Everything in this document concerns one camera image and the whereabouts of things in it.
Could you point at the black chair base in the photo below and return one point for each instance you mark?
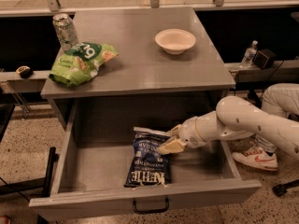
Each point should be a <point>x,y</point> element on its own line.
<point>281,189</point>
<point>43,183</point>

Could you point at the black chair base left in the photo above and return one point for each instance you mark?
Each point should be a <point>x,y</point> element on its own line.
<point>43,183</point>

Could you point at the white bowl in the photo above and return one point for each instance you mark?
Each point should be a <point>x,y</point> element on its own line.
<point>175,41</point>

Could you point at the black drawer handle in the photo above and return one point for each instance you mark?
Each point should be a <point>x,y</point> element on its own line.
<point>150,206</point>

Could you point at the black yellow tape measure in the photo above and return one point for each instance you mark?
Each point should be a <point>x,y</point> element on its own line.
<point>24,71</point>

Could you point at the green chip bag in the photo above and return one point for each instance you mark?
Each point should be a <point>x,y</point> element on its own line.
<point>81,63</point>

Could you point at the small black box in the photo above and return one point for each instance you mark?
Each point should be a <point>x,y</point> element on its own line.
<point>264,58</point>

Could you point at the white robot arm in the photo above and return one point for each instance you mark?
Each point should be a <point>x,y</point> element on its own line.
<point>234,118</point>

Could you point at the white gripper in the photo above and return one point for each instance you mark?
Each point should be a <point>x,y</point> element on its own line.
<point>189,132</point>

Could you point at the person leg white trousers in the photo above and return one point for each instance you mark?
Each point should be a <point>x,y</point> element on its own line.
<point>281,99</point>

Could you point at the blue Kettle chip bag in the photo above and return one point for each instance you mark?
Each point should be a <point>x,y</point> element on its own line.
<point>148,166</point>

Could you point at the open grey drawer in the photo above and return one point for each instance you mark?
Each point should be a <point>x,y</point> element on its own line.
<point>96,157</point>

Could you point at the grey cabinet counter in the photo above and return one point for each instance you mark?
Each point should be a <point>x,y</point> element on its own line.
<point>142,66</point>

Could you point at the black chair base right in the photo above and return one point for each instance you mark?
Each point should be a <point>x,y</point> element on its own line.
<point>281,189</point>

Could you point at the clear water bottle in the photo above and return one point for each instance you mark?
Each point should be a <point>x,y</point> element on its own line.
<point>249,55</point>

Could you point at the white red sneaker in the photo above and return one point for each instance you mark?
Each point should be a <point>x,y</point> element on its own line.
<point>256,157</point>

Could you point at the silver green soda can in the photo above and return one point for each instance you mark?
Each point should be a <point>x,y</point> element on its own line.
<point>65,31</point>

